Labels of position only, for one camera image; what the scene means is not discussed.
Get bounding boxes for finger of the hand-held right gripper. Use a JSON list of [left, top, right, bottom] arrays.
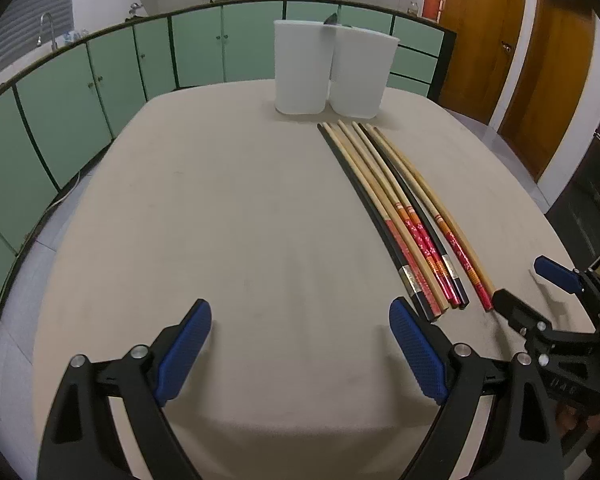
[[534, 255, 600, 298], [491, 287, 556, 341]]

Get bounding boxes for black chopstick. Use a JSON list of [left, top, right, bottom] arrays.
[[358, 122, 472, 310], [317, 122, 440, 322]]

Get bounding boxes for white power cable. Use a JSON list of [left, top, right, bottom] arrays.
[[40, 170, 81, 226]]

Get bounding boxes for grey window blind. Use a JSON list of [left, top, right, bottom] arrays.
[[0, 0, 76, 91]]

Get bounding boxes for brown wooden door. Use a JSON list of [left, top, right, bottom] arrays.
[[497, 0, 596, 181], [439, 0, 528, 126]]

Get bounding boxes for green lower kitchen cabinets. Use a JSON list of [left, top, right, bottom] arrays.
[[0, 0, 456, 321]]

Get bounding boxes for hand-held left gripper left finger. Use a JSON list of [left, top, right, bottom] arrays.
[[36, 299, 213, 480]]

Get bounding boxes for black glass cabinet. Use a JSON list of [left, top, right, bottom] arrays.
[[545, 62, 600, 281]]

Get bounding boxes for white plastic utensil holder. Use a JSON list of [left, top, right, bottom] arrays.
[[272, 19, 337, 115], [328, 25, 398, 118]]

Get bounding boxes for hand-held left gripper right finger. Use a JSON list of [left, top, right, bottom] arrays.
[[388, 296, 567, 480]]

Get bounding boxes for green drawer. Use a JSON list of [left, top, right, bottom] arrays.
[[387, 74, 433, 98], [391, 46, 440, 83], [392, 16, 446, 58]]

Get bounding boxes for metal sink faucet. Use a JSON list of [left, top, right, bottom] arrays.
[[37, 12, 58, 51]]

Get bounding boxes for person's right hand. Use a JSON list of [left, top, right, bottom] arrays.
[[552, 400, 600, 466]]

